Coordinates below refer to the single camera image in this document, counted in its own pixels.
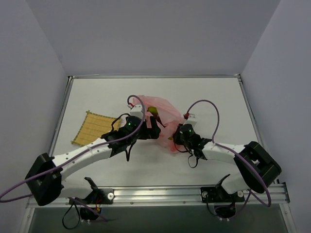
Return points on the aluminium front rail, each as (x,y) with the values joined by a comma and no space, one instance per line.
(173,196)

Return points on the green fake fruit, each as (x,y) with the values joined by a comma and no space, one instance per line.
(152,110)

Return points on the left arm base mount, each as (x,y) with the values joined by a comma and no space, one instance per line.
(90,208)

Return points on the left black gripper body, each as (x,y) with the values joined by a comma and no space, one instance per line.
(152,129)

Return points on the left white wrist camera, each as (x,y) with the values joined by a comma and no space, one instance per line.
(137,111)

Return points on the pink plastic bag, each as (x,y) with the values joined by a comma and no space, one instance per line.
(168,119)

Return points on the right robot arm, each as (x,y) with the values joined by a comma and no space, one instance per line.
(257,169)

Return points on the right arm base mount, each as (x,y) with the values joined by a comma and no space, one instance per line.
(219,203)

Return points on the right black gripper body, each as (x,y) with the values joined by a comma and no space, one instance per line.
(176,136)

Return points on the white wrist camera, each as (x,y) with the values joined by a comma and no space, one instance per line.
(137,111)
(192,120)

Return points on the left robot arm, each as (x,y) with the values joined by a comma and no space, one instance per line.
(48,178)

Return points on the yellow bamboo mat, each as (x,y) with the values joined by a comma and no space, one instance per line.
(92,128)

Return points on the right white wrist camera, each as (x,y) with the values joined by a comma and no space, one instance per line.
(192,120)

